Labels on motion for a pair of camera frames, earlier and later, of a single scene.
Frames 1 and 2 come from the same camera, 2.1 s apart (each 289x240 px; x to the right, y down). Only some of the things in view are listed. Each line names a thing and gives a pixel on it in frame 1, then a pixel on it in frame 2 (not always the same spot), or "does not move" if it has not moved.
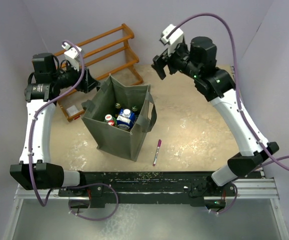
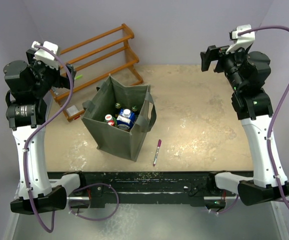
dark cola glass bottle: x=112 y=122 does not move
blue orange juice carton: x=125 y=119 does not move
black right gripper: x=161 y=61 to x=212 y=54
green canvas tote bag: x=112 y=139 does not move
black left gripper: x=87 y=82 to x=61 y=81
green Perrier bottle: x=135 y=109 does not move
